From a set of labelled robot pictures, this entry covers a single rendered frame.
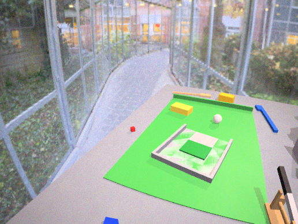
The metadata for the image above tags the green flat mat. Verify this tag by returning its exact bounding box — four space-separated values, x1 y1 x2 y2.
103 98 270 224

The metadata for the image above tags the white golf ball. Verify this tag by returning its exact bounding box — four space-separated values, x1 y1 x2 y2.
213 114 222 123

